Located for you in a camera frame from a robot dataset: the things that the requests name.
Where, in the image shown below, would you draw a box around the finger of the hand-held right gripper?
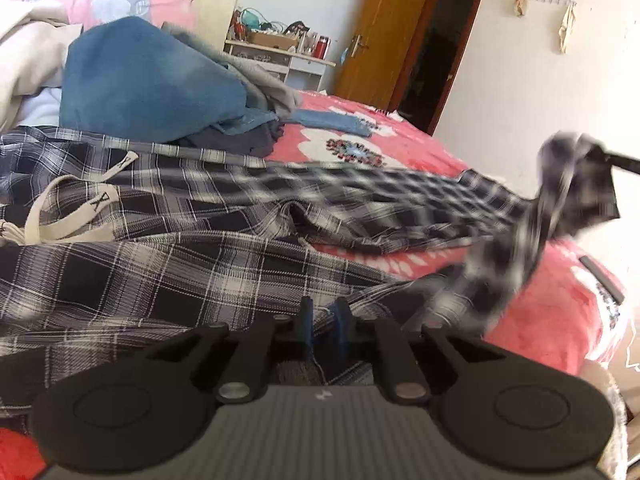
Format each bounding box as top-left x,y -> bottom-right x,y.
602,149 -> 640,177

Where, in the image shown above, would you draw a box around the metal door handle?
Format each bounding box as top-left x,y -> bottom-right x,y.
341,34 -> 368,61

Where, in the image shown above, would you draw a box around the beige garment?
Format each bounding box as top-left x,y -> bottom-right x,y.
0,0 -> 83,133

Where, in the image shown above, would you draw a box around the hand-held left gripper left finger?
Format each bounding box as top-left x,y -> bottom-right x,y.
145,297 -> 316,406

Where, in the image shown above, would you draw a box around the dark wooden door frame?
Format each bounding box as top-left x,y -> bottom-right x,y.
390,0 -> 493,136

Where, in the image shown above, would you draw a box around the blue jeans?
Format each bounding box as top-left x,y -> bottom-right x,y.
59,16 -> 373,143

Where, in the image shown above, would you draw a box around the teal plastic bag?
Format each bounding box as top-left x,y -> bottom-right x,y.
239,7 -> 268,33

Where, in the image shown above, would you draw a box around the wooden door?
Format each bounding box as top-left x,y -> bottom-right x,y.
334,0 -> 435,111

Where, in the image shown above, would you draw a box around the white shelf unit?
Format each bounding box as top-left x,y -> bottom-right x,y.
223,39 -> 337,92

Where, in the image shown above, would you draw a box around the black white plaid shirt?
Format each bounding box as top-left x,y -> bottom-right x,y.
0,125 -> 621,413

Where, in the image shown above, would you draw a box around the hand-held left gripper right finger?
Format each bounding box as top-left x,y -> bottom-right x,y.
332,296 -> 506,406

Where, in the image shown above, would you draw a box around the white garment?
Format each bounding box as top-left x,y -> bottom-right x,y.
20,87 -> 63,128

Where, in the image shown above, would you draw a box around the dark grey garment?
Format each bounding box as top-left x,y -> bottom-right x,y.
180,120 -> 286,158

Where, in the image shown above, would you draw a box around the cardboard box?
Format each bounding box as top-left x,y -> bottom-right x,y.
248,30 -> 299,51

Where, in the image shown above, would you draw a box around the grey sweater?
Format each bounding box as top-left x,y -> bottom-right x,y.
162,22 -> 303,123

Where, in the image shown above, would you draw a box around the cream hanging cloth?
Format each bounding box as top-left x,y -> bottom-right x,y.
558,5 -> 577,55

